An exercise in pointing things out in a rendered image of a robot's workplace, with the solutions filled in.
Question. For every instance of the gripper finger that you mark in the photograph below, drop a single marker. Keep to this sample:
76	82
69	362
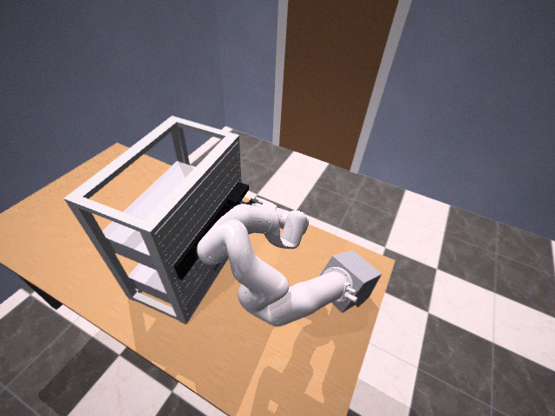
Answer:
251	201

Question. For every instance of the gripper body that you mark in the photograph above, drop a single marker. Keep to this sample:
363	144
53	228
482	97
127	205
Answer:
265	204

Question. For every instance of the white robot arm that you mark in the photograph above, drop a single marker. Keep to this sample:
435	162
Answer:
264	291

